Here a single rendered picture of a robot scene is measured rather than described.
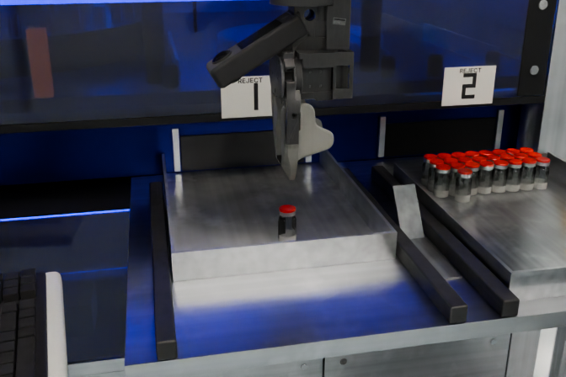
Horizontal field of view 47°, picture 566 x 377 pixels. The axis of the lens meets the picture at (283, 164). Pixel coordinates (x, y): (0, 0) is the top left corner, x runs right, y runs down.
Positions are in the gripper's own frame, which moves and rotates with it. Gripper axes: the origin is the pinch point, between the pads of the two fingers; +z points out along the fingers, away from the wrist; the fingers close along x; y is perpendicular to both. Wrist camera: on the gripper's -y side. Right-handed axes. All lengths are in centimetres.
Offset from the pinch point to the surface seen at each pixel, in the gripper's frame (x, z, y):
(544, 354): 79, 98, 100
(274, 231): 3.0, 10.2, -0.5
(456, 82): 19.2, -4.4, 31.0
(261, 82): 19.2, -5.7, 0.8
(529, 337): 19, 44, 50
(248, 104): 19.2, -2.5, -1.2
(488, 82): 19.2, -4.0, 36.5
